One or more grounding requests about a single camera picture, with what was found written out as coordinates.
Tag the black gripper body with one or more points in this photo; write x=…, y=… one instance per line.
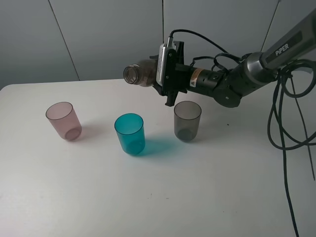
x=176, y=72

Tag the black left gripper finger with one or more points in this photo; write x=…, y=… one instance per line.
x=171, y=98

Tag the brown translucent water bottle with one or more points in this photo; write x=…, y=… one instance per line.
x=142, y=73

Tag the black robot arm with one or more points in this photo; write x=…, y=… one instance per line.
x=253, y=70

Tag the grey translucent plastic cup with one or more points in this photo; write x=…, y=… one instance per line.
x=186, y=120

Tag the teal translucent plastic cup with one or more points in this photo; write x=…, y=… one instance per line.
x=130, y=131

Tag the pink translucent plastic cup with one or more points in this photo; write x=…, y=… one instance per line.
x=63, y=118

